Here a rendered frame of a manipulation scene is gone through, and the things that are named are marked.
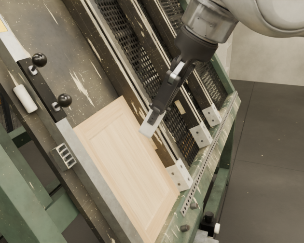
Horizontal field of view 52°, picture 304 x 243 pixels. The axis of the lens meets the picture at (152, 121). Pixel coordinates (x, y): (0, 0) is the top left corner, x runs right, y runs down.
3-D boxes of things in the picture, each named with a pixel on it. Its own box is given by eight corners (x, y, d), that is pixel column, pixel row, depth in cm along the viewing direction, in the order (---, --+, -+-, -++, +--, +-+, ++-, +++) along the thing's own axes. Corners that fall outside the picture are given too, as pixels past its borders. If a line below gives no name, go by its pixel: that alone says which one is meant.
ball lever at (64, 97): (52, 116, 92) (64, 109, 80) (45, 105, 91) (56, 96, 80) (63, 110, 93) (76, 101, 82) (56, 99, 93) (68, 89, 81)
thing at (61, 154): (62, 171, 91) (68, 168, 89) (48, 151, 90) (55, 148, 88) (70, 165, 94) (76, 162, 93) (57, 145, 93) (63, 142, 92)
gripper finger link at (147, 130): (165, 112, 63) (164, 113, 63) (150, 137, 67) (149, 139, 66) (153, 104, 64) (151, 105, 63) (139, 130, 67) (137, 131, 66)
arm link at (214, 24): (189, -11, 49) (172, 23, 52) (240, 18, 48) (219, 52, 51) (200, -11, 57) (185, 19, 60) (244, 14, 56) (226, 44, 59)
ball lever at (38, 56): (29, 80, 90) (38, 67, 78) (21, 69, 89) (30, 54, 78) (40, 74, 92) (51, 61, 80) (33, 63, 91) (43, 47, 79)
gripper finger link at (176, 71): (195, 56, 56) (189, 61, 52) (181, 80, 59) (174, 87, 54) (184, 49, 57) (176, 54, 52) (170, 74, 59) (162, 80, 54)
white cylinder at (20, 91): (10, 90, 87) (26, 114, 88) (16, 86, 86) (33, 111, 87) (18, 87, 90) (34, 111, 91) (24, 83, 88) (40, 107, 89)
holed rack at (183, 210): (183, 217, 125) (184, 217, 124) (179, 211, 124) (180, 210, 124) (237, 93, 266) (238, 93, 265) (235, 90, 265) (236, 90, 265)
